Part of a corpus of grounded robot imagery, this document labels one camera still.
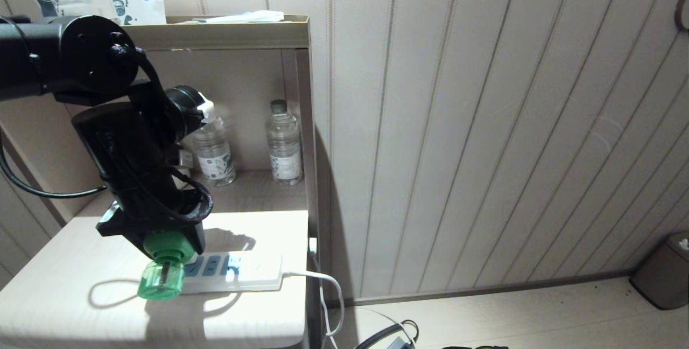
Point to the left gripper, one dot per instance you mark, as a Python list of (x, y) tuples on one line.
[(156, 198)]

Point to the green mosquito repellent device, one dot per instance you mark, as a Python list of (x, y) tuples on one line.
[(161, 279)]

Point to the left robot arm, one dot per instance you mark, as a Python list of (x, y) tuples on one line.
[(81, 53)]

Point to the white power strip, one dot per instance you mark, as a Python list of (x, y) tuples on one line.
[(242, 271)]

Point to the clear plastic water bottle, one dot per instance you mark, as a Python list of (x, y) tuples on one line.
[(284, 149), (214, 155)]

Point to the beige wooden shelf unit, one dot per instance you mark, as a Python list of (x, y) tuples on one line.
[(242, 79)]

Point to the white tissue paper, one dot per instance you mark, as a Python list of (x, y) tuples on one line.
[(247, 16)]

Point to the grey trash bin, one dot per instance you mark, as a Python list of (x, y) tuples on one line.
[(665, 273)]

